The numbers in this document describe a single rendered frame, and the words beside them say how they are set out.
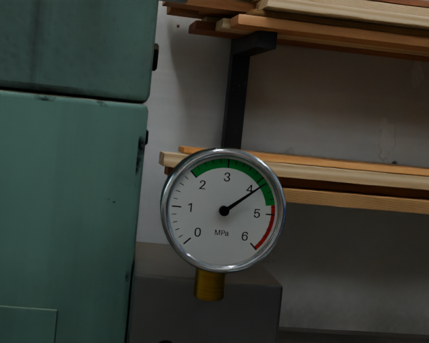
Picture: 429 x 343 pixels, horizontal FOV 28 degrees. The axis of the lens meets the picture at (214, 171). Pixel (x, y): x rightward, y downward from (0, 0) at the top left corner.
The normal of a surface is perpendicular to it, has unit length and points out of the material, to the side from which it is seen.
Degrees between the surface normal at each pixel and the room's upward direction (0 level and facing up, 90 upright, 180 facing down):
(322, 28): 90
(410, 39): 89
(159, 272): 0
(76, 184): 90
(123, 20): 90
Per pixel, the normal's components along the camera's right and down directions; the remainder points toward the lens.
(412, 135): 0.18, 0.07
